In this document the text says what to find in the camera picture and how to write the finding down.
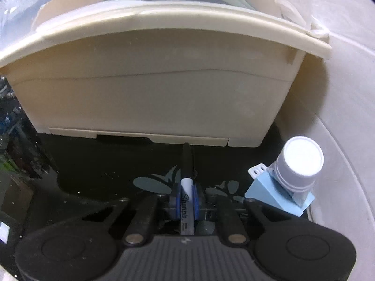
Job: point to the beige plastic storage box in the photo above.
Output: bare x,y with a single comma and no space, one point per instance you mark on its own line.
170,71

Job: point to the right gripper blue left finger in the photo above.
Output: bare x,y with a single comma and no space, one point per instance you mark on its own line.
174,202

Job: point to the light blue box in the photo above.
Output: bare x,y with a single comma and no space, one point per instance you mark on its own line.
266,189

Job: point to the black Sharpie marker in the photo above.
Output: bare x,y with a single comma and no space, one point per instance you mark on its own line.
187,211

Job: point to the white round cap bottle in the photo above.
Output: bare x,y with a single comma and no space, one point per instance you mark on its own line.
298,164

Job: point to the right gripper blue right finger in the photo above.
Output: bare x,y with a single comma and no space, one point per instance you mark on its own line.
197,200

